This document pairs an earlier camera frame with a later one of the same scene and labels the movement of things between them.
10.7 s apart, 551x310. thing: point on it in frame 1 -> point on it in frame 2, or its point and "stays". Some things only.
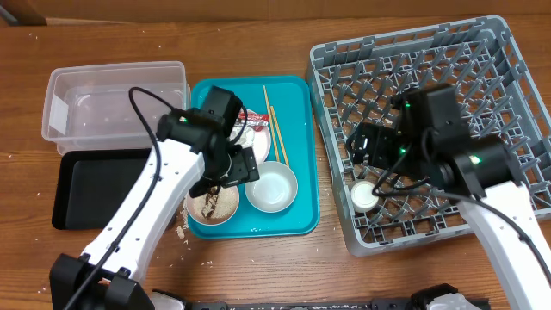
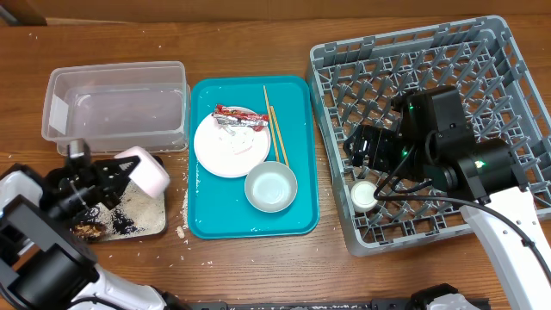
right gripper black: x=378 y=135 stays
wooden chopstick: x=271 y=125 stays
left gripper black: x=244 y=164 -> x=107 y=169
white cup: x=362 y=196 stays
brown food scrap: x=211 y=200 -> x=89 y=232
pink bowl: x=215 y=208 -> x=151 y=175
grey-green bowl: x=275 y=189 stays
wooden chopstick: x=279 y=135 stays
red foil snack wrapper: x=256 y=120 stays
